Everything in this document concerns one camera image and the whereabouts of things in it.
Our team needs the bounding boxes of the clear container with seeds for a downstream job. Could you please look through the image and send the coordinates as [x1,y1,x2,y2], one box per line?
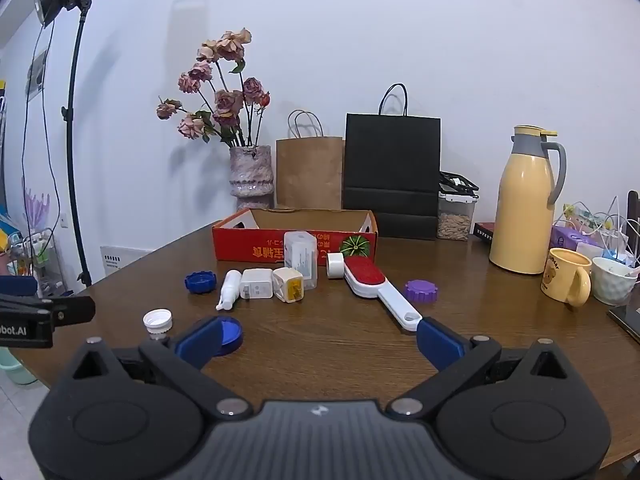
[437,171,480,242]

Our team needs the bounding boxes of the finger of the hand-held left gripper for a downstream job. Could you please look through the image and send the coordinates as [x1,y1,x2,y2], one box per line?
[0,294,96,329]
[0,276,39,295]

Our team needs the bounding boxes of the blue ridged cap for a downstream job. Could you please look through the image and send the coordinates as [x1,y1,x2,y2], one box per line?
[184,270,218,294]

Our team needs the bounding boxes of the red cardboard box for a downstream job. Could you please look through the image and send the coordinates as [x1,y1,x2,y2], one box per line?
[211,207,379,266]

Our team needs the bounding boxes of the grey wall panel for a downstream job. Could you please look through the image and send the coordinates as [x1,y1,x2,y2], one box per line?
[25,50,48,101]

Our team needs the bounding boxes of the white spray bottle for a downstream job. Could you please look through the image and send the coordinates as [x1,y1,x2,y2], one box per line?
[215,269,242,311]

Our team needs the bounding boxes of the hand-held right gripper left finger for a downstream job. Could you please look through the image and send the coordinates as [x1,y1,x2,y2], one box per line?
[72,316,254,421]

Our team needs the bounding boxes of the white outlet panel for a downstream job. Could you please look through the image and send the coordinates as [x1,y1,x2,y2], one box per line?
[100,245,151,277]

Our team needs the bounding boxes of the purple ridged cap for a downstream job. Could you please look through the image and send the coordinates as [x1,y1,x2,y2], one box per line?
[404,279,439,303]

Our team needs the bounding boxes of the white dimpled cup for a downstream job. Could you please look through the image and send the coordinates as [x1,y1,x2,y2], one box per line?
[591,256,639,307]

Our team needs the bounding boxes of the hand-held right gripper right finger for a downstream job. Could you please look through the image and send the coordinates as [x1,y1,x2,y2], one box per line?
[387,316,568,421]

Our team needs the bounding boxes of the pink mottled ceramic vase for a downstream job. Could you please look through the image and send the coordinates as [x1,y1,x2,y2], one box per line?
[229,145,275,211]

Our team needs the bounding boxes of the black paper bag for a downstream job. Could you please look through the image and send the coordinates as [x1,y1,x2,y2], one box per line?
[342,82,442,241]

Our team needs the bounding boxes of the dried pink flowers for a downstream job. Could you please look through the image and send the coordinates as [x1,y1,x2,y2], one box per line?
[156,27,272,148]

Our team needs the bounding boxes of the yellow thermos jug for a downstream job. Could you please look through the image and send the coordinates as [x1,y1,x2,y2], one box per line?
[488,125,567,275]

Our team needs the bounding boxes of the white ribbed bottle cap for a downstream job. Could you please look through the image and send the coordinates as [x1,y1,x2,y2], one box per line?
[142,308,174,341]

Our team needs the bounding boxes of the brown paper bag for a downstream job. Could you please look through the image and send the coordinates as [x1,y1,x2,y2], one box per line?
[275,109,346,210]

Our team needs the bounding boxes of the red white lint brush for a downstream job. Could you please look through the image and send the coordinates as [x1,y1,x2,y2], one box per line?
[342,256,423,332]

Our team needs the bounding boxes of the yellow bear mug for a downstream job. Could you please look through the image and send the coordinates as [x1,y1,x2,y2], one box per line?
[540,247,593,307]

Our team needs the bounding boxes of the cream yellow charger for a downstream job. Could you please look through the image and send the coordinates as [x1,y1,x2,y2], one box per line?
[272,266,305,303]

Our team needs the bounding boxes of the wire storage rack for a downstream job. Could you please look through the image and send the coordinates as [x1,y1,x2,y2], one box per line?
[9,227,64,296]

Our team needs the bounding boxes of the purple tissue pack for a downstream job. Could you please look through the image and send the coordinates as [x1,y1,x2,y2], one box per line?
[550,225,603,256]

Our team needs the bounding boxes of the white charger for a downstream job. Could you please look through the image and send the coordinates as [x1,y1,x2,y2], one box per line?
[240,268,275,301]

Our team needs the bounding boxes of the blue round lid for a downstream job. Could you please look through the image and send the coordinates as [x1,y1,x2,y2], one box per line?
[192,315,244,358]

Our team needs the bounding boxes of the black light stand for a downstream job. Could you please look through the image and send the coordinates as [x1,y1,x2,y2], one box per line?
[61,0,94,288]

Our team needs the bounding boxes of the translucent plastic container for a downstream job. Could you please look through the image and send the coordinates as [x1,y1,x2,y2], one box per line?
[283,230,318,291]

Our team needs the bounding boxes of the black tablet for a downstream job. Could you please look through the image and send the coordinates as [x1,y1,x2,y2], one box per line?
[607,305,640,346]

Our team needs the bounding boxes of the light green bin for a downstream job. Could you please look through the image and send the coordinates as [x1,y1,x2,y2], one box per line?
[0,347,39,386]

